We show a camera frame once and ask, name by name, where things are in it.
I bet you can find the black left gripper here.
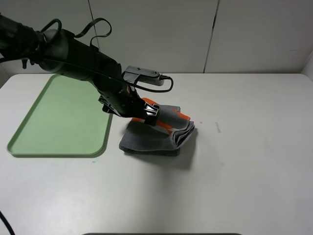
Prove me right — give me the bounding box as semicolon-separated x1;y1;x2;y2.
99;85;160;126

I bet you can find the grey towel with orange stripes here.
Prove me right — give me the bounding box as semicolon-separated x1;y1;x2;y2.
119;105;195;156

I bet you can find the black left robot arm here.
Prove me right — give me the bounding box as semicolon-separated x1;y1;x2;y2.
0;16;159;125

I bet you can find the light green plastic tray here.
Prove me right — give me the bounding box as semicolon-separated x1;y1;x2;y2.
7;75;112;158

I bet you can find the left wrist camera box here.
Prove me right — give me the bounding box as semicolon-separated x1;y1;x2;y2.
122;66;164;86

